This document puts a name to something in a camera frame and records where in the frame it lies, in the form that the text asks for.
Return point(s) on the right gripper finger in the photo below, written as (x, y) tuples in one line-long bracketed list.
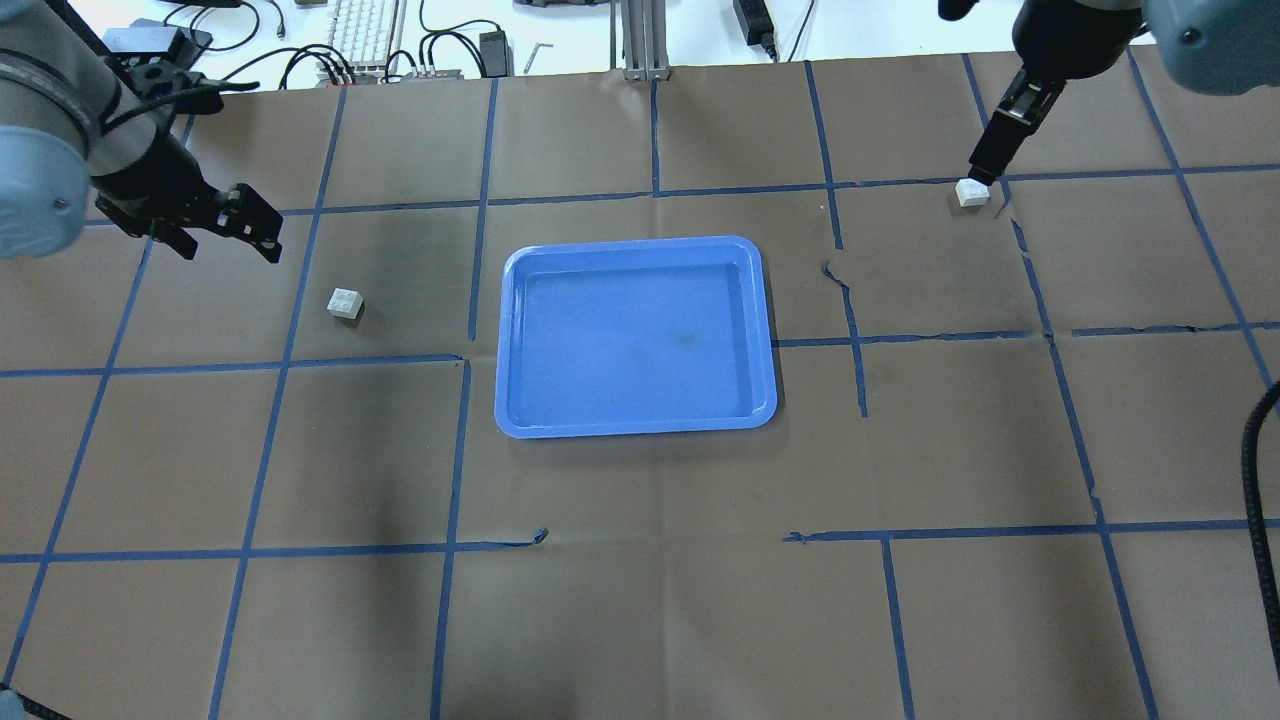
[(1018, 116)]

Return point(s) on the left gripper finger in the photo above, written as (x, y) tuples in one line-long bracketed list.
[(252, 219), (179, 240)]

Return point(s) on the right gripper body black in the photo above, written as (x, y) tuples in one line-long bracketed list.
[(1046, 60)]

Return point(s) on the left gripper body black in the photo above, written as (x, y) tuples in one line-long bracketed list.
[(152, 187)]

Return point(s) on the white block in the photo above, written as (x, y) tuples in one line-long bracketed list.
[(970, 193), (345, 304)]

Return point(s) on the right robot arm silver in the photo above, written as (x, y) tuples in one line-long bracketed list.
[(1214, 48)]

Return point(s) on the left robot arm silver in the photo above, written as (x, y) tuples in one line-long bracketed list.
[(79, 129)]

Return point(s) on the blue plastic tray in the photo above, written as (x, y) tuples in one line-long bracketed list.
[(634, 337)]

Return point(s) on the white keyboard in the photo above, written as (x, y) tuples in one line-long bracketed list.
[(365, 33)]

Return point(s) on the black power adapter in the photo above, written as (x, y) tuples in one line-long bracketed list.
[(756, 24)]

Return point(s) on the brown paper table cover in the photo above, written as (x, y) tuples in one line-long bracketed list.
[(1002, 480)]

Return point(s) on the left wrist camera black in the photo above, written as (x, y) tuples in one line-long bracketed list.
[(162, 78)]

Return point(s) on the aluminium frame post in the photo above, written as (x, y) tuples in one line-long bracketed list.
[(644, 40)]

